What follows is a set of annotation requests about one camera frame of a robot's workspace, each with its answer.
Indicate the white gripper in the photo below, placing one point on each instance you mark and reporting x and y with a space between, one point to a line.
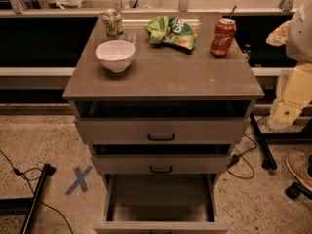
299 38

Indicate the red coke can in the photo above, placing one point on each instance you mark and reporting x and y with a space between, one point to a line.
223 36

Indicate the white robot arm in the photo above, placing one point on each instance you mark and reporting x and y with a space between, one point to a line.
296 35

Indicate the grey drawer cabinet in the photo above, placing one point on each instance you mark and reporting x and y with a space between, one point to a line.
163 73

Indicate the green white soda can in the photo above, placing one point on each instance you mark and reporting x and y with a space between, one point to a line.
113 23

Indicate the top drawer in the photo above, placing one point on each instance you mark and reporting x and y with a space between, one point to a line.
162 122

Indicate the drawer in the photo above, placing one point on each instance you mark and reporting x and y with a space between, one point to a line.
162 122
160 204
162 159

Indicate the bottom drawer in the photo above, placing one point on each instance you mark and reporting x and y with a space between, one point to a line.
160 204

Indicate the middle drawer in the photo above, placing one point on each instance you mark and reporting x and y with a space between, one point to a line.
162 159

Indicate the black stand leg right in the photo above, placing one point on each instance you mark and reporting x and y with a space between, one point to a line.
304 136

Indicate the black stand leg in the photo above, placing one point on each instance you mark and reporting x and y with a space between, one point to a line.
304 136
27 206

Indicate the tan shoe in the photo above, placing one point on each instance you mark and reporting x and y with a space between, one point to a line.
298 167

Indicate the black chair caster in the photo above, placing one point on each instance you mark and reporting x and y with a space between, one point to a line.
296 189

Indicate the green chip bag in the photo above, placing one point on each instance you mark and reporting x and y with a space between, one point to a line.
171 30

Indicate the white ceramic bowl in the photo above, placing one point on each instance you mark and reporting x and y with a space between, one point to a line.
116 55

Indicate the blue tape cross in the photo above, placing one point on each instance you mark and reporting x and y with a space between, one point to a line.
79 182

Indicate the black stand leg left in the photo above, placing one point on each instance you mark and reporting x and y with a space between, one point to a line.
27 206

